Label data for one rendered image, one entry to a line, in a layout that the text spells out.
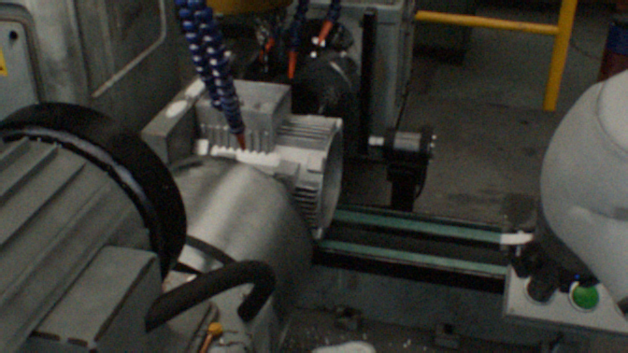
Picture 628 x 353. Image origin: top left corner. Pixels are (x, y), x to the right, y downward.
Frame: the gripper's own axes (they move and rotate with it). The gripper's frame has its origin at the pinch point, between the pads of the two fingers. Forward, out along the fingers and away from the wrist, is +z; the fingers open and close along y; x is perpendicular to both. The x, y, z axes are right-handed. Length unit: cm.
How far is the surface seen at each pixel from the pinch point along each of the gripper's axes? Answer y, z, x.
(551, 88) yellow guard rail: -25, 214, -143
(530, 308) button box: 0.9, 4.6, 2.4
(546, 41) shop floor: -33, 324, -237
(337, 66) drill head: 34, 29, -40
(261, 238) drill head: 31.5, -4.3, 1.2
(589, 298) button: -5.3, 3.9, 0.3
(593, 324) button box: -6.1, 4.6, 3.1
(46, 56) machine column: 65, -6, -18
